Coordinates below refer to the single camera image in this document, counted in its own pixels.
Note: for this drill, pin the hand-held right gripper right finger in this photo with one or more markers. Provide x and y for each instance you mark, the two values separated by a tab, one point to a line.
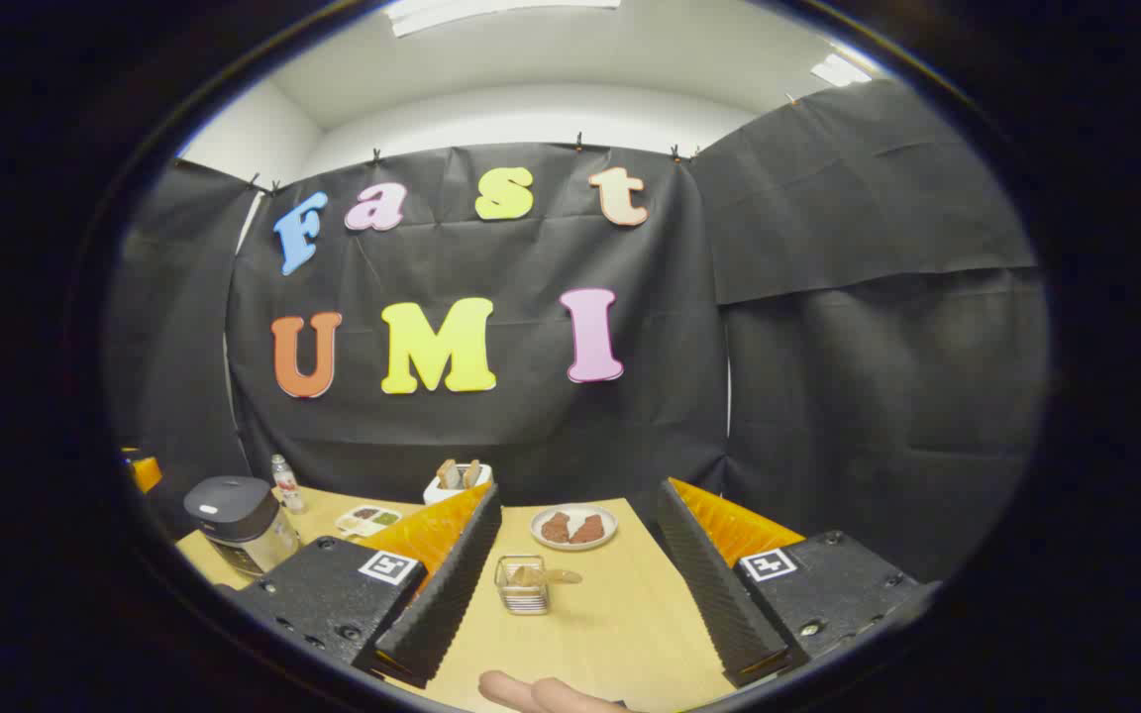
719	594

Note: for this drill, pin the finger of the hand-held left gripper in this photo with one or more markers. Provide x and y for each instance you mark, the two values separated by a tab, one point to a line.
145	473

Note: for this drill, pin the black backdrop cloth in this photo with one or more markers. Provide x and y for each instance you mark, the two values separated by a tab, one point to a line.
531	426

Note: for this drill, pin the grey silver rice cooker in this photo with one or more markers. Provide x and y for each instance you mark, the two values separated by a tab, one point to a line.
234	515

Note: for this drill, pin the wooden spoon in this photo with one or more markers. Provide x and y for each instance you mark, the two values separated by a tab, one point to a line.
561	574

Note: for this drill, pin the brown meat piece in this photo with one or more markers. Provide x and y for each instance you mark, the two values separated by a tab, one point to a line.
588	530
556	528

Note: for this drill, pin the small white sauce tray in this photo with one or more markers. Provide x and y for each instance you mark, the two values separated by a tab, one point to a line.
367	520

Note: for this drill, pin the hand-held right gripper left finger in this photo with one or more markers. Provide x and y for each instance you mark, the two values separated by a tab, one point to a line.
442	594

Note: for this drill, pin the small clear bottle red label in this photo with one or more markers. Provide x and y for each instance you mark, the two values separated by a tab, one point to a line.
286	487

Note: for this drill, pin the white toaster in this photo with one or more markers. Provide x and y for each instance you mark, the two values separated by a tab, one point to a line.
442	493

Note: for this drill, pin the large ceiling light panel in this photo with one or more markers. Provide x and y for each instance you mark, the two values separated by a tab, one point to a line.
501	12

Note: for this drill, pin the small ceiling light panel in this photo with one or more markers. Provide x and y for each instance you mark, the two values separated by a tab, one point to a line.
840	71

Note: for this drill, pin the white round plate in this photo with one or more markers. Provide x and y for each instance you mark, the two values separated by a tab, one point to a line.
575	546

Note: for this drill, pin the toast bread slice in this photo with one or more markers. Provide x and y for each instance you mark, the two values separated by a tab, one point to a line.
471	472
448	473

